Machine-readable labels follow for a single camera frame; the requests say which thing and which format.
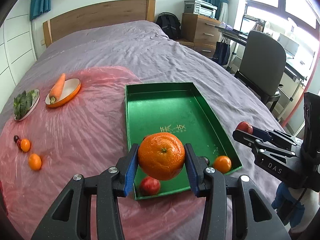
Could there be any mandarin orange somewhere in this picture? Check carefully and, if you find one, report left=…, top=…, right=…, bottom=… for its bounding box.
left=28, top=153, right=42, bottom=171
left=138, top=132, right=185, bottom=181

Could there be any small smooth orange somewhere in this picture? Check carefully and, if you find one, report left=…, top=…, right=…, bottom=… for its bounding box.
left=20, top=139, right=31, bottom=153

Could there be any dark plum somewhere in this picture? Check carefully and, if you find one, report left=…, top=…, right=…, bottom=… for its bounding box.
left=14, top=135, right=20, bottom=143
left=203, top=157, right=210, bottom=166

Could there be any right blue gloved hand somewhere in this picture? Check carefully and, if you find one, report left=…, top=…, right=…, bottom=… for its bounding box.
left=271, top=182, right=306, bottom=228

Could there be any grey office chair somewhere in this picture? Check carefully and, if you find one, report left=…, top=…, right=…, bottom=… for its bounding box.
left=233, top=30, right=288, bottom=113

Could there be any glass desk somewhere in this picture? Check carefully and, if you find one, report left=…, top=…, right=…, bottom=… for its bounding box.
left=216, top=27, right=307, bottom=82

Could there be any green rectangular tray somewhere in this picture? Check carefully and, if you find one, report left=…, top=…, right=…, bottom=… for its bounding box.
left=125, top=82, right=244, bottom=201

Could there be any dark blue tote bag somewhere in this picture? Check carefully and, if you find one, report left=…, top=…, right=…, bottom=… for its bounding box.
left=212, top=37, right=231, bottom=66

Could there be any pink plastic sheet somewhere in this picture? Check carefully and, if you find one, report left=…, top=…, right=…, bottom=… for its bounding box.
left=1, top=66, right=204, bottom=239

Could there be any wooden drawer cabinet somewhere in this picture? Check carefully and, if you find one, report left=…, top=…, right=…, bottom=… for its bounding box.
left=181, top=13, right=221, bottom=58

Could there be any white plate with greens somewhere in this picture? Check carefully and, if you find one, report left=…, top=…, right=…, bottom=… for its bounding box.
left=13, top=88, right=41, bottom=122

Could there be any green bok choy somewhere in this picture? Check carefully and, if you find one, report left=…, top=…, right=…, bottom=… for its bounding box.
left=13, top=90, right=38, bottom=120

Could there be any orange carrot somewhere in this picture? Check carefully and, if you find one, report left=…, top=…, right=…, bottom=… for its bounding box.
left=49, top=73, right=66, bottom=104

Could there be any orange rimmed plate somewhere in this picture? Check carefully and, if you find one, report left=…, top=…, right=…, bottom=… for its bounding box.
left=45, top=78, right=81, bottom=108

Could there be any black backpack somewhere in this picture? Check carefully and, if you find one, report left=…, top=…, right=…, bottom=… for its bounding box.
left=156, top=12, right=181, bottom=40

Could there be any white printer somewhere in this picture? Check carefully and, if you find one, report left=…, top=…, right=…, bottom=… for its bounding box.
left=184, top=0, right=217, bottom=18

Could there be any white wardrobe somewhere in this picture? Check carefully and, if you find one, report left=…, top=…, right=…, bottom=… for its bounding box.
left=1, top=0, right=36, bottom=108

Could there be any wooden headboard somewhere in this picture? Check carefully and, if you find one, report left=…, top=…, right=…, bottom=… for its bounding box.
left=43, top=0, right=156, bottom=47

